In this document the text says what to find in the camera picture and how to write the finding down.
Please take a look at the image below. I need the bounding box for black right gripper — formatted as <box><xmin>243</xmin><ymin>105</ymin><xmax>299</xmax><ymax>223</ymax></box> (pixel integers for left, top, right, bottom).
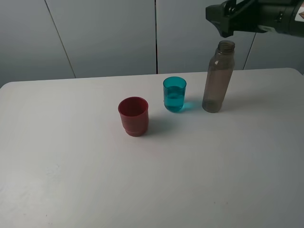
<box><xmin>206</xmin><ymin>0</ymin><xmax>295</xmax><ymax>38</ymax></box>

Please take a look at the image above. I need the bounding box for smoky transparent water bottle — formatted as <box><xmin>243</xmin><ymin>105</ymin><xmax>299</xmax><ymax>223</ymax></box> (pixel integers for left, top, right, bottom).
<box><xmin>202</xmin><ymin>40</ymin><xmax>235</xmax><ymax>113</ymax></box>

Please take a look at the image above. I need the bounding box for teal transparent plastic cup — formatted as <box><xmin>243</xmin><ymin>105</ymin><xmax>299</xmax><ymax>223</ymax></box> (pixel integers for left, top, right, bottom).
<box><xmin>163</xmin><ymin>76</ymin><xmax>187</xmax><ymax>113</ymax></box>

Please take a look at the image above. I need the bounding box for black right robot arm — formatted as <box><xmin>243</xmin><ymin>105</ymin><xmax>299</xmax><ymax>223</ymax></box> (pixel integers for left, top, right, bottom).
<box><xmin>206</xmin><ymin>0</ymin><xmax>304</xmax><ymax>38</ymax></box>

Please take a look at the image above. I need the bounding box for red plastic cup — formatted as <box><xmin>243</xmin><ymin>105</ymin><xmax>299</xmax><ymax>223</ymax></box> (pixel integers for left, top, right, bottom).
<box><xmin>118</xmin><ymin>96</ymin><xmax>149</xmax><ymax>137</ymax></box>

